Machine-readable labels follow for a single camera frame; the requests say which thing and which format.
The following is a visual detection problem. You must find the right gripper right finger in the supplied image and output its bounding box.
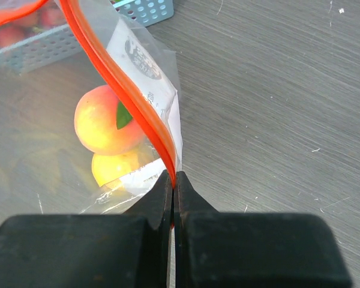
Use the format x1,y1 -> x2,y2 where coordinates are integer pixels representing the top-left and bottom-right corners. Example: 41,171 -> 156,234
173,172 -> 353,287

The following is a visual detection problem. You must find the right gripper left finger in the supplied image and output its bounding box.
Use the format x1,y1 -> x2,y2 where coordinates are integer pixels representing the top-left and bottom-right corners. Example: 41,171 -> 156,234
0,172 -> 172,287

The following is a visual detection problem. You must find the yellow pear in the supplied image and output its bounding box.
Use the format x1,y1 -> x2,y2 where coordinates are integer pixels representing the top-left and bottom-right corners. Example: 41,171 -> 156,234
91,146 -> 156,187

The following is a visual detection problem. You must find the red orange peach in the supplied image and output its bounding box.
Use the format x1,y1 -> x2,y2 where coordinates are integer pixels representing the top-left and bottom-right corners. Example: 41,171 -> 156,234
74,85 -> 145,155

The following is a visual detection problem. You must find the clear orange zip top bag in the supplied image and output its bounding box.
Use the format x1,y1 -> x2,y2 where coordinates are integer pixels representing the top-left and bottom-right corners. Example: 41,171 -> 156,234
0,1 -> 182,220

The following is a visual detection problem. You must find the light blue plastic basket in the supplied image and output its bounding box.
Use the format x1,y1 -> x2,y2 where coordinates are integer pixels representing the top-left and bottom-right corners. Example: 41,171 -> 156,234
0,1 -> 174,74

